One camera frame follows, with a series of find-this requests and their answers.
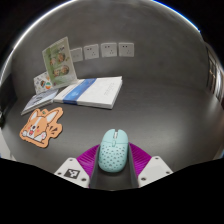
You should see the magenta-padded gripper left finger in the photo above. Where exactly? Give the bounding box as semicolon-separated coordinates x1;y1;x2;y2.
53;143;101;188

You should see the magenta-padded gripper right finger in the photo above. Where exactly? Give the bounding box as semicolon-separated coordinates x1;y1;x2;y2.
127;142;174;188

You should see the mint green dotted computer mouse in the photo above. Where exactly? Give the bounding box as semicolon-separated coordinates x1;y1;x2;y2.
97;128;130;174

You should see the orange corgi-shaped mouse pad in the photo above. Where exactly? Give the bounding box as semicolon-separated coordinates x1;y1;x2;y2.
19;106;64;145

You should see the grey striped magazine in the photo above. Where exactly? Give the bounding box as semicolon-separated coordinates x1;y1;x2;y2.
20;87;60;116

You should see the white book with blue band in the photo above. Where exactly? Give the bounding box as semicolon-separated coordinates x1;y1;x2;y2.
53;76;124;110

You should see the white card with colourful stickers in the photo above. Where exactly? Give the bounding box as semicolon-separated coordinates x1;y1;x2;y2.
33;70;52;95

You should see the green printed standing leaflet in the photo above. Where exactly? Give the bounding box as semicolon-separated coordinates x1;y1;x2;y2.
41;36;78;90

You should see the black-framed glass partition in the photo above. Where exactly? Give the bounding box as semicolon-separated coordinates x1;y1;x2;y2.
204;46;224;104

